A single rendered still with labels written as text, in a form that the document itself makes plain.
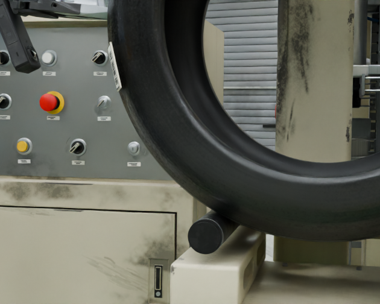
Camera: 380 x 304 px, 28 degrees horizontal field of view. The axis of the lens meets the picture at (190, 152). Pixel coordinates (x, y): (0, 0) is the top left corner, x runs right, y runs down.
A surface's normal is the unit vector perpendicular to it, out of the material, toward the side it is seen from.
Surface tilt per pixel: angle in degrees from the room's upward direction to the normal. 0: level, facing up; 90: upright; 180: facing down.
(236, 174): 99
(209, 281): 90
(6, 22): 89
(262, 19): 90
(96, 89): 90
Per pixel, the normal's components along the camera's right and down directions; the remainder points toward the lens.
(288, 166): -0.14, -0.12
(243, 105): -0.44, 0.04
